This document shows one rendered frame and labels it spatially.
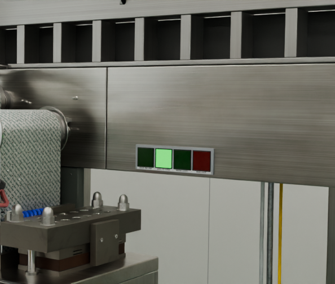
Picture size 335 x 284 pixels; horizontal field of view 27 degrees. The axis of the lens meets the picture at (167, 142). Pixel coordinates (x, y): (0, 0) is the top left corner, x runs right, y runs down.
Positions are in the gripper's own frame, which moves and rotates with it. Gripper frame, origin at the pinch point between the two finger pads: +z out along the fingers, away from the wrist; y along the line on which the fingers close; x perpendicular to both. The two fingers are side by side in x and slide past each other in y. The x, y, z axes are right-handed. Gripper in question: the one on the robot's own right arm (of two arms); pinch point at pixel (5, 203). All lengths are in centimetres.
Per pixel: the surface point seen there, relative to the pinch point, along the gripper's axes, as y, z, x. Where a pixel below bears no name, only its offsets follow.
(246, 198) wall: -57, 244, 105
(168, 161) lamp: 31.5, 20.5, 24.6
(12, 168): 0.2, -2.4, 9.0
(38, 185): 0.3, 8.7, 9.4
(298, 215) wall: -23, 248, 98
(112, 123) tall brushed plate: 11.8, 16.2, 33.6
